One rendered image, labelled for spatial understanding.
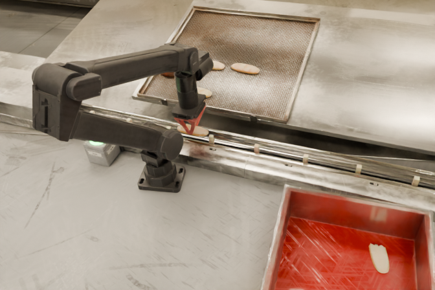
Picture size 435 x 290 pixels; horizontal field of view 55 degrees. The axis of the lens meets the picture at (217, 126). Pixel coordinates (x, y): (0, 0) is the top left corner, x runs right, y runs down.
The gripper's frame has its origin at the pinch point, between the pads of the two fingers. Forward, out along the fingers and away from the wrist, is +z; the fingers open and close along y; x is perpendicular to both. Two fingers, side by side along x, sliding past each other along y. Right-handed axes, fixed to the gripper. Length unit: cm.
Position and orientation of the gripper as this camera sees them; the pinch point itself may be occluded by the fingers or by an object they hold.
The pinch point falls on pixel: (192, 127)
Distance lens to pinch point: 122.8
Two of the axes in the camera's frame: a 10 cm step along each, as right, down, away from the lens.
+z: 0.7, 7.6, 6.5
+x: -9.3, -1.9, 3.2
